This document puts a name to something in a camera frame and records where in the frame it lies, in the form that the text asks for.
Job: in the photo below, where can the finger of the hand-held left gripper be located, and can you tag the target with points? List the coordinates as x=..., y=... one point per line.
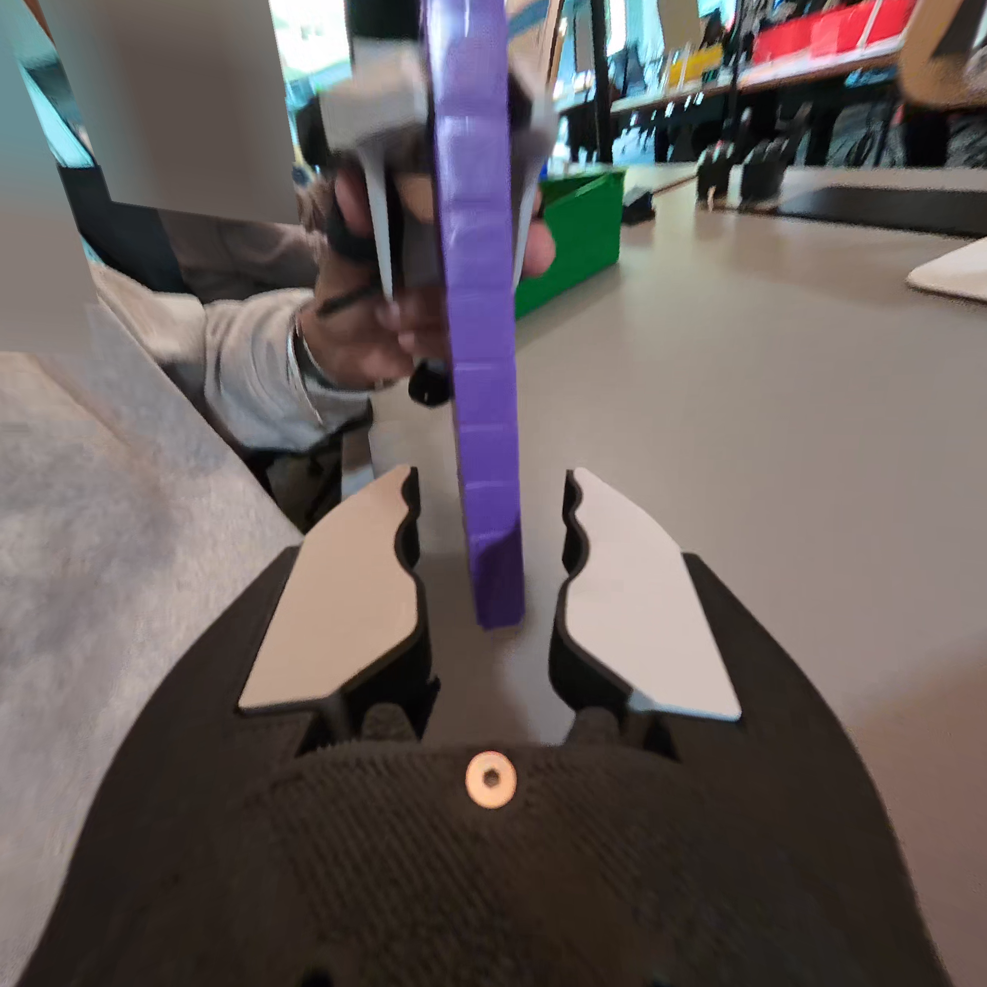
x=379, y=223
x=528, y=208

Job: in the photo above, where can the person's grey hoodie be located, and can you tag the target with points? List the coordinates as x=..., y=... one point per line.
x=92, y=617

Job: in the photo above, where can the green plastic bin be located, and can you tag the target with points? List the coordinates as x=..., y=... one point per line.
x=578, y=231

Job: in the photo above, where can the purple linked cube stick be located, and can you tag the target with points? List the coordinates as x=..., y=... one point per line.
x=478, y=347

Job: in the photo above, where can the yellow bin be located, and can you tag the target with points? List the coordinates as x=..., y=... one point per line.
x=694, y=65

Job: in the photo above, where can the small black box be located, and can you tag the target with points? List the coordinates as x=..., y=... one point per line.
x=638, y=204

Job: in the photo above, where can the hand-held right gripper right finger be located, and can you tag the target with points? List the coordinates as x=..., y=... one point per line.
x=640, y=609

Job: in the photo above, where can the person's left forearm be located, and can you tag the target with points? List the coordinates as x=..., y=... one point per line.
x=254, y=370

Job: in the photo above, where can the red bin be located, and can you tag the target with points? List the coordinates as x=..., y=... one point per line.
x=863, y=23
x=783, y=38

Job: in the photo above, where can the white metal board stand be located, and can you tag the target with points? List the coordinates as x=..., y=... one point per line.
x=956, y=274

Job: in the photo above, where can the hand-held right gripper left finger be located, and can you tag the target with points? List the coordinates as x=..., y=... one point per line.
x=339, y=609

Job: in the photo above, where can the black pillar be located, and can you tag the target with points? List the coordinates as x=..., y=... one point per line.
x=601, y=77

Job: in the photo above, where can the long wooden workbench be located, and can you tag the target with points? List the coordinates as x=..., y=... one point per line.
x=771, y=75

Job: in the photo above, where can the black holder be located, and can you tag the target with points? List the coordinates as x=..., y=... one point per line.
x=717, y=173
x=763, y=177

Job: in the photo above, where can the black desk mat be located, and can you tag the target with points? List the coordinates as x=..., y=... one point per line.
x=887, y=210

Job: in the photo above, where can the black office chair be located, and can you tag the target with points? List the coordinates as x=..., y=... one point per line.
x=316, y=470

